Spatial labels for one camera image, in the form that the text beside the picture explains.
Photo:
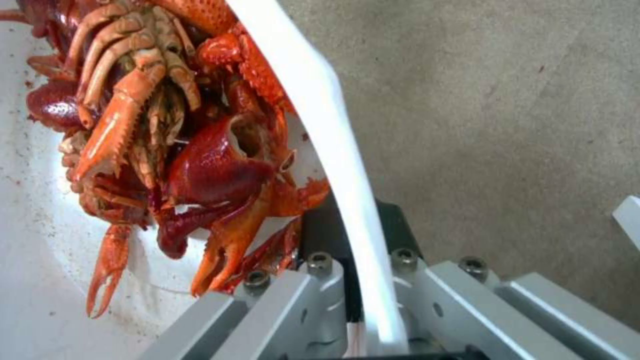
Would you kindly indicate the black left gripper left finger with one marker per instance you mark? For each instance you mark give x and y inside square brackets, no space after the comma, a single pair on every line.
[280,311]

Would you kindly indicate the white flat object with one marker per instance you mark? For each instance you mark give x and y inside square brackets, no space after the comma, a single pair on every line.
[629,221]

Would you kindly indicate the crayfish body with pale legs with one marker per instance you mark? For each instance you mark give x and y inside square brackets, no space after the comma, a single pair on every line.
[135,48]

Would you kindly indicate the dark red crayfish shell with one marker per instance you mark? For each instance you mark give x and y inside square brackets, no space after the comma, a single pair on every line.
[210,168]
[52,107]

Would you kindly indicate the orange bumpy crayfish claw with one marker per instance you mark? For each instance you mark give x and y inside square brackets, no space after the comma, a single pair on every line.
[200,13]

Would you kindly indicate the small red crayfish claw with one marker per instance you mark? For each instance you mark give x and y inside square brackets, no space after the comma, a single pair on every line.
[312,191]

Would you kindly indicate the red bumpy crayfish claw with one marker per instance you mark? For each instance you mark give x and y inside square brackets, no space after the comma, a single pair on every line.
[255,71]

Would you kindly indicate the white takeout container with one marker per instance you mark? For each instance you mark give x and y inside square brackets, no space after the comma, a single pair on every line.
[345,150]

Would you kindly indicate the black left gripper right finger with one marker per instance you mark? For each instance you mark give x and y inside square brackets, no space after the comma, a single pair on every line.
[460,300]

